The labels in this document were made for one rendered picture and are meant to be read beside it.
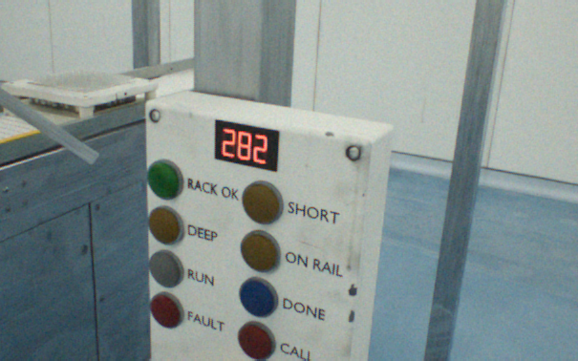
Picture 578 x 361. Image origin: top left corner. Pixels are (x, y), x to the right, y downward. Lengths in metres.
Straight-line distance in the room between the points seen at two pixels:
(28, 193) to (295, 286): 0.90
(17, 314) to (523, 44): 3.22
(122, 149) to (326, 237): 1.08
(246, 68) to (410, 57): 3.66
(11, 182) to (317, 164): 0.91
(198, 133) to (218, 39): 0.09
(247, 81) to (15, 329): 1.04
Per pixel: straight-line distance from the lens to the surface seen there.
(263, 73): 0.49
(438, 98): 4.12
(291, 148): 0.41
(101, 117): 1.39
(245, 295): 0.46
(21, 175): 1.27
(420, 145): 4.21
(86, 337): 1.62
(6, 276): 1.38
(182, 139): 0.46
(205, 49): 0.51
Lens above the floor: 1.29
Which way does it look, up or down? 20 degrees down
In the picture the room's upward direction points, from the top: 3 degrees clockwise
